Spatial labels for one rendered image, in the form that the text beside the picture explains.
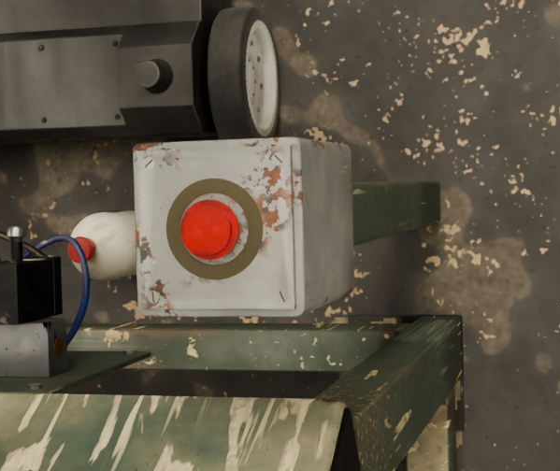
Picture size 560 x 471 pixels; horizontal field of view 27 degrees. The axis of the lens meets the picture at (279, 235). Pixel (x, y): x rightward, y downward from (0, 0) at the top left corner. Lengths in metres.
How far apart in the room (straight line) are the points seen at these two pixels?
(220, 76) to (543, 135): 0.46
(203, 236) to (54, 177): 1.10
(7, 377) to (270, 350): 0.57
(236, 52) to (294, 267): 0.81
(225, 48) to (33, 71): 0.28
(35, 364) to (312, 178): 0.37
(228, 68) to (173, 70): 0.07
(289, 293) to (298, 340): 0.79
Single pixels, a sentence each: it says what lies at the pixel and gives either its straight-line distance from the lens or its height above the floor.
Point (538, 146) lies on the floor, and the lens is 1.68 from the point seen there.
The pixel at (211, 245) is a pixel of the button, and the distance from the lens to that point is 0.77.
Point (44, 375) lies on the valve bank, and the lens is 1.06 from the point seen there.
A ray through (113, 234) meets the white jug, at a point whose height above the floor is 0.15.
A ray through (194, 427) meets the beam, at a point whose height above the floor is 0.84.
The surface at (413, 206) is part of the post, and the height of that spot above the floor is 0.25.
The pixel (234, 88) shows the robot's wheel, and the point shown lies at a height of 0.20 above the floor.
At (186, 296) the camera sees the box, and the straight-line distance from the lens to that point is 0.80.
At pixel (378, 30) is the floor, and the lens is 1.72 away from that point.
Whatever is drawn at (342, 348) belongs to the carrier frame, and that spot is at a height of 0.18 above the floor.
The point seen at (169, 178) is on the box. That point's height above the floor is 0.93.
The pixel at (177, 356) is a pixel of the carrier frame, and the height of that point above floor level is 0.18.
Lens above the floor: 1.67
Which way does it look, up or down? 75 degrees down
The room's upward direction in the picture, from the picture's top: 100 degrees counter-clockwise
